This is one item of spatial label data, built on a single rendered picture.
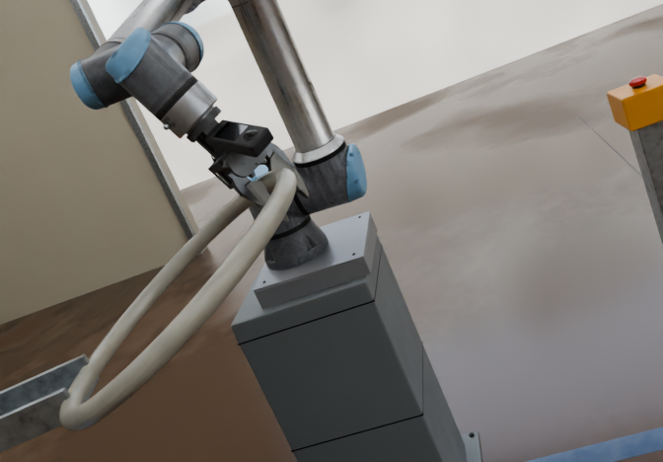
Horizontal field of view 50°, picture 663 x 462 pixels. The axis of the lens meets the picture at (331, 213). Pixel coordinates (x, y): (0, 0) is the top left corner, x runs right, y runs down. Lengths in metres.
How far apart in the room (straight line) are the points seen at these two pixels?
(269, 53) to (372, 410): 0.99
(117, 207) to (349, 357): 4.79
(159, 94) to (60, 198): 5.64
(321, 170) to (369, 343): 0.48
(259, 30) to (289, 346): 0.83
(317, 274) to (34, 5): 4.91
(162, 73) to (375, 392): 1.16
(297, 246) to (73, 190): 4.84
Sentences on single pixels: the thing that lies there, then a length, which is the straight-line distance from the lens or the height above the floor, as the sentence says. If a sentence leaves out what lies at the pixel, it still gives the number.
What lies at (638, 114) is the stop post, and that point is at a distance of 1.74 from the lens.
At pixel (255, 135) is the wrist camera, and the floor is 1.38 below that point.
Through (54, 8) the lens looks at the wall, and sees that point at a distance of 6.38.
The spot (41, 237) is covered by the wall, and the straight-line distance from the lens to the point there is 6.97.
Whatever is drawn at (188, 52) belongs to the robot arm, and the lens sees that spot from 1.23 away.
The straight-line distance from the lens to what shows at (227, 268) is 0.86.
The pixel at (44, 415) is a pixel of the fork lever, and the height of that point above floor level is 1.14.
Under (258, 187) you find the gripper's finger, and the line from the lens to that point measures 1.15.
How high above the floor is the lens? 1.52
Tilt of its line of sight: 15 degrees down
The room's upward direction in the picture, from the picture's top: 23 degrees counter-clockwise
